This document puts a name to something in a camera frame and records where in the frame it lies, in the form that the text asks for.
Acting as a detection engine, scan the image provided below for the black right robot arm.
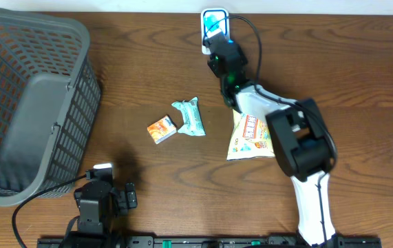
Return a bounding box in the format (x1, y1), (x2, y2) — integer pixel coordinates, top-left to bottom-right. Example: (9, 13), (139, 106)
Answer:
(202, 32), (337, 247)

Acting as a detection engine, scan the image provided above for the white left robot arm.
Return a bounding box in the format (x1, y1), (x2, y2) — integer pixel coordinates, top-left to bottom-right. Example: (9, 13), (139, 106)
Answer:
(59, 180), (138, 248)

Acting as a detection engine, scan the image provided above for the yellow snack bag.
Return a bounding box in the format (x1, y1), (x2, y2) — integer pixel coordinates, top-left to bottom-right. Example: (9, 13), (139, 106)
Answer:
(226, 110), (275, 161)

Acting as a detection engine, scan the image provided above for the blue mouthwash bottle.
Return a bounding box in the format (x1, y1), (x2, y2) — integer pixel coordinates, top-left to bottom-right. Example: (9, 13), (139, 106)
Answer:
(202, 10), (226, 38)

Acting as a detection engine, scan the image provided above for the orange small box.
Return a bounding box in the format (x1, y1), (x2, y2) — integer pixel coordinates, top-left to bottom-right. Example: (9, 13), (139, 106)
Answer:
(147, 115), (177, 144)

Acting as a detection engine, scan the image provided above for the grey plastic basket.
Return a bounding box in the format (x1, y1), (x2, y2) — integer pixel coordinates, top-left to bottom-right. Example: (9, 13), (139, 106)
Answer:
(0, 8), (101, 207)

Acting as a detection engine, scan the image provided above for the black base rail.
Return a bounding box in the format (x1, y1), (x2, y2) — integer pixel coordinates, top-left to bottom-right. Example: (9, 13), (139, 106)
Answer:
(37, 235), (383, 248)

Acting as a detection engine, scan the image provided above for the white barcode scanner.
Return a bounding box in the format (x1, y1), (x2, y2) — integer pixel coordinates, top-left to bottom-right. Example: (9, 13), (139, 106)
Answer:
(200, 8), (230, 55)

